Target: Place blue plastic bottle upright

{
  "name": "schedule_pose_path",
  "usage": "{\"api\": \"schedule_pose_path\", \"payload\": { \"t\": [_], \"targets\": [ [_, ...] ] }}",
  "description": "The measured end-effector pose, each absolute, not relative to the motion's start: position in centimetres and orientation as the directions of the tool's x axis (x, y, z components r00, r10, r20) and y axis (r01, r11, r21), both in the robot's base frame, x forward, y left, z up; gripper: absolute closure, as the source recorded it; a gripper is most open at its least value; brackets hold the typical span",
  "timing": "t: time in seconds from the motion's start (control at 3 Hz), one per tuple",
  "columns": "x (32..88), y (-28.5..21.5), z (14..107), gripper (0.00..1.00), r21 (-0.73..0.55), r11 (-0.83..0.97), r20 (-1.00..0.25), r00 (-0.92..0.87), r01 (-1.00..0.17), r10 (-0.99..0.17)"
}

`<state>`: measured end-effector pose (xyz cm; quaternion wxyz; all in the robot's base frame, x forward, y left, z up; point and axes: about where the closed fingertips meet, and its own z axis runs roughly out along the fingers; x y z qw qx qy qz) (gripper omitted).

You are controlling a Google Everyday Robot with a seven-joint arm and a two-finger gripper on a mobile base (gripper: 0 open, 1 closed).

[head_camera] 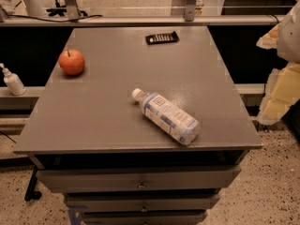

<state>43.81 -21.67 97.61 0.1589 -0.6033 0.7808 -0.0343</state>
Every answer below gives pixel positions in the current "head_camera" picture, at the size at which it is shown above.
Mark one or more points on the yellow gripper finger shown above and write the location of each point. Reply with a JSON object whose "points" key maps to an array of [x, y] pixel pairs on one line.
{"points": [[269, 40], [281, 92]]}

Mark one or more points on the blue label plastic water bottle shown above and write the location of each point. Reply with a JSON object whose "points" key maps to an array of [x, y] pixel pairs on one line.
{"points": [[178, 124]]}

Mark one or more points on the white pump dispenser bottle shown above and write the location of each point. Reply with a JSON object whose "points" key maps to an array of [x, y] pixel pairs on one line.
{"points": [[13, 82]]}

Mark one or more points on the black snack bar wrapper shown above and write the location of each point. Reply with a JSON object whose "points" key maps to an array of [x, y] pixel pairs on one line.
{"points": [[162, 38]]}

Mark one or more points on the red apple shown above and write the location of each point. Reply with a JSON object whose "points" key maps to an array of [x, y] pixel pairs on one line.
{"points": [[72, 62]]}

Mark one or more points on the grey drawer cabinet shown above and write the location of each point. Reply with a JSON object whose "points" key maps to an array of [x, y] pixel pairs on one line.
{"points": [[92, 143]]}

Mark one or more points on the grey metal rail frame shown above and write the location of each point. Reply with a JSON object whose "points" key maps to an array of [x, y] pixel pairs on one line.
{"points": [[33, 13]]}

